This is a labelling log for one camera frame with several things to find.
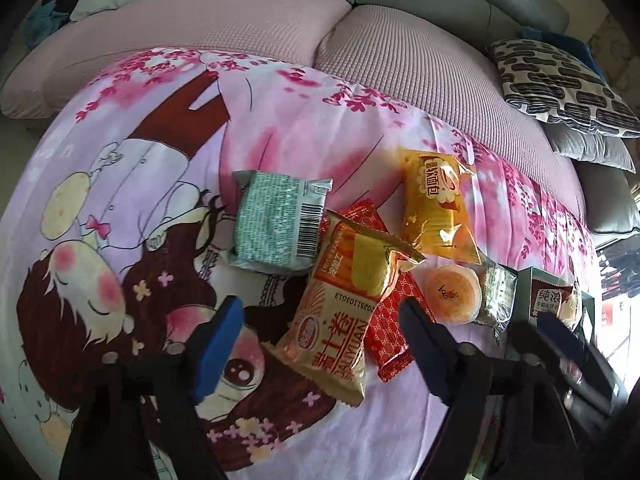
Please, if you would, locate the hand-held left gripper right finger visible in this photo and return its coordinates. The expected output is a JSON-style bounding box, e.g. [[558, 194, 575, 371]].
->
[[400, 297, 588, 480]]

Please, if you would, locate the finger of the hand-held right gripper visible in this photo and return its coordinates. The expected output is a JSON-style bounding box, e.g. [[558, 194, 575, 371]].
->
[[507, 316, 596, 376]]

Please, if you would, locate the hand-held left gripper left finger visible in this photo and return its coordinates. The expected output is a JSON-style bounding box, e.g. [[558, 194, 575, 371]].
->
[[59, 295, 246, 480]]

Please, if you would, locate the red patterned packet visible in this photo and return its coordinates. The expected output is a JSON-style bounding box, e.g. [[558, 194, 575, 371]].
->
[[342, 200, 436, 383]]

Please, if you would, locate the teal cardboard box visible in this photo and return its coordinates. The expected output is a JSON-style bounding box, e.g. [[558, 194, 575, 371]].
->
[[515, 266, 598, 351]]

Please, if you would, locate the round orange cake packet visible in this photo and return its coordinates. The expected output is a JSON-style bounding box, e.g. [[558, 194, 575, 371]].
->
[[419, 260, 483, 326]]

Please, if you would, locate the small green patterned packet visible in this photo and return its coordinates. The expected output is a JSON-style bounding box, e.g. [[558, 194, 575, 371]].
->
[[472, 259, 518, 338]]

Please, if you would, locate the orange roll cake packet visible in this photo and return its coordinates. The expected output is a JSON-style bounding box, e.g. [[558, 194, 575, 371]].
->
[[261, 210, 426, 408]]

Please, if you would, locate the teal white barcode packet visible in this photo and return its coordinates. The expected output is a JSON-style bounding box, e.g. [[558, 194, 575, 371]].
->
[[221, 170, 333, 276]]

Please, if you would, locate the yellow bread packet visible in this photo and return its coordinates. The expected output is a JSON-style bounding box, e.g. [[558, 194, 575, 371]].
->
[[397, 147, 483, 265]]

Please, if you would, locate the printed cartoon blanket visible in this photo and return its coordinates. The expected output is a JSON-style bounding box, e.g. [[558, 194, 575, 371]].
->
[[0, 47, 601, 480]]

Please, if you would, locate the black white patterned pillow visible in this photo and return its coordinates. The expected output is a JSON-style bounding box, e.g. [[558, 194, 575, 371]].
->
[[487, 38, 640, 138]]

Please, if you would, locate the pink sofa seat cushion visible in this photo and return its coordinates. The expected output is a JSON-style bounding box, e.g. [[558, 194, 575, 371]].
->
[[315, 4, 588, 221], [0, 0, 353, 121]]

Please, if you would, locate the blue cloth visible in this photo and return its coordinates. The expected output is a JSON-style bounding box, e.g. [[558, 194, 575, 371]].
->
[[522, 25, 608, 83]]

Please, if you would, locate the teal cloth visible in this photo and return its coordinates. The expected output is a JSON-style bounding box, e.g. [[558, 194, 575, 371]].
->
[[22, 0, 71, 48]]

